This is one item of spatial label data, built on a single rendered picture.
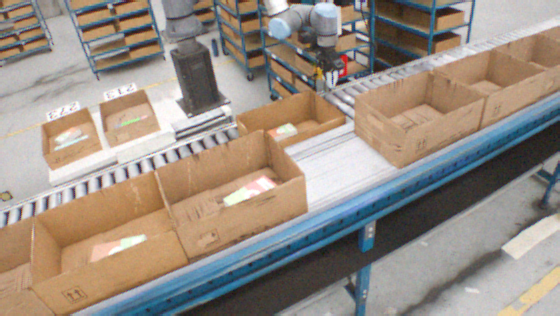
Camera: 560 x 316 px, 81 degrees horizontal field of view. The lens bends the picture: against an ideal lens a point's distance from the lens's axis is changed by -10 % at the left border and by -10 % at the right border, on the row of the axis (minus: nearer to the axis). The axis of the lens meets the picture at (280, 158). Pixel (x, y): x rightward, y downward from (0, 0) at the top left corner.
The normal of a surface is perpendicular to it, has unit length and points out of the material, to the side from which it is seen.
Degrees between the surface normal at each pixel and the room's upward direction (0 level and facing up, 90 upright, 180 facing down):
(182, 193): 90
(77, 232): 90
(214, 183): 89
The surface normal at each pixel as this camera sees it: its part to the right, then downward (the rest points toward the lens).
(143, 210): 0.44, 0.50
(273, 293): -0.11, -0.78
